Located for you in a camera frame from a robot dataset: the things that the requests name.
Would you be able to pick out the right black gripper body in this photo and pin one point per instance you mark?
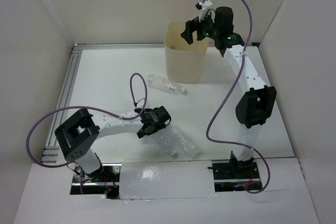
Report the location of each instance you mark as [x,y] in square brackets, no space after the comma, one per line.
[212,30]

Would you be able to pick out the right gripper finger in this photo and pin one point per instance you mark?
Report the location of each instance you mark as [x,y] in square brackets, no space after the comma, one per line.
[200,28]
[191,26]

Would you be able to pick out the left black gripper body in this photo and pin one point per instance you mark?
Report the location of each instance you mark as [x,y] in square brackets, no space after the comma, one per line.
[140,134]

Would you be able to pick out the clear bottle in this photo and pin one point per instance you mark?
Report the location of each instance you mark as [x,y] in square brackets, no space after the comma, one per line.
[165,144]
[165,85]
[184,142]

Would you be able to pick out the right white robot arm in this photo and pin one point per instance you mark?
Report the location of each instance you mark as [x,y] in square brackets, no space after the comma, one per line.
[257,102]

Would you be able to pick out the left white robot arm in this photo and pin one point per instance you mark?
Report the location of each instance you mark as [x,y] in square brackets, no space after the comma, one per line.
[78,133]

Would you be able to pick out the beige plastic bin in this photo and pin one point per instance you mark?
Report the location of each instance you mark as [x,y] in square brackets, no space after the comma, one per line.
[186,63]

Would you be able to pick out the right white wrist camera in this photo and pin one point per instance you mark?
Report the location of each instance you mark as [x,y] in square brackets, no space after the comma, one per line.
[203,6]

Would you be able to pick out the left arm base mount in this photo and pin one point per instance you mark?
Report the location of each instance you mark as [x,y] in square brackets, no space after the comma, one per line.
[106,184]

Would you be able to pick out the aluminium frame rail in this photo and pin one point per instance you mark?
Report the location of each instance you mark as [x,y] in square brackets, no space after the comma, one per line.
[100,78]

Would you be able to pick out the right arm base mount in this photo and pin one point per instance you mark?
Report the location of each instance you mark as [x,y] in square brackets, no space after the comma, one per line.
[234,175]

